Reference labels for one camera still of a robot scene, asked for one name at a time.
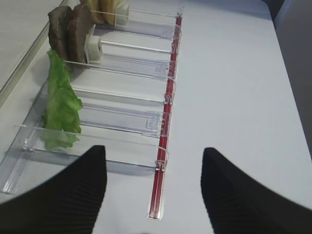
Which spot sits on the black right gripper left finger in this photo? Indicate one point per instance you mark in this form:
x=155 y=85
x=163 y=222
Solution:
x=67 y=203

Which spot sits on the brown meat patty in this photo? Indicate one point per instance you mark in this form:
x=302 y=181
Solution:
x=78 y=28
x=58 y=34

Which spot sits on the left golden bun half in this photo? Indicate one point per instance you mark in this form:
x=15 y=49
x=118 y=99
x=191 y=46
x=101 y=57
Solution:
x=95 y=10

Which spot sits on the white metal tray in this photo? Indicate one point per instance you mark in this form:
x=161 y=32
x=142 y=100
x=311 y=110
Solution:
x=23 y=29

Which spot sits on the green lettuce leaf in rack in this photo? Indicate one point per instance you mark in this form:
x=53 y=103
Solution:
x=61 y=118

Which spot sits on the golden bun half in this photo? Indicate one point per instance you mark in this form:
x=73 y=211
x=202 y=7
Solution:
x=108 y=7
x=95 y=10

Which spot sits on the left brown meat patty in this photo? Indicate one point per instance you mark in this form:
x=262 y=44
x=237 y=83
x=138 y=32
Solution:
x=58 y=34

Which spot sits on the red rack rail strip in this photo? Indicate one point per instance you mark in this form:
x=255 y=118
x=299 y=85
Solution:
x=155 y=211

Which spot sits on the clear acrylic right rack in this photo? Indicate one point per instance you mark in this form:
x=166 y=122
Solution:
x=122 y=97

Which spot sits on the white spring pusher near buns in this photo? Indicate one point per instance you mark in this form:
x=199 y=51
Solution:
x=122 y=14

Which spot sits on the right golden bun half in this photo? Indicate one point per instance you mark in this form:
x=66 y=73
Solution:
x=108 y=7

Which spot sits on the right brown meat patty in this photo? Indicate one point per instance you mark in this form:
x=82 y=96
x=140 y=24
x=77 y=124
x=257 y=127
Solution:
x=78 y=28

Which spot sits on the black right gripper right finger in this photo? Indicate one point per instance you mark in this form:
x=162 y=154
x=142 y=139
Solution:
x=238 y=204

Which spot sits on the white spring pusher near patties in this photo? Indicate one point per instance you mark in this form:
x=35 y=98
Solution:
x=92 y=46

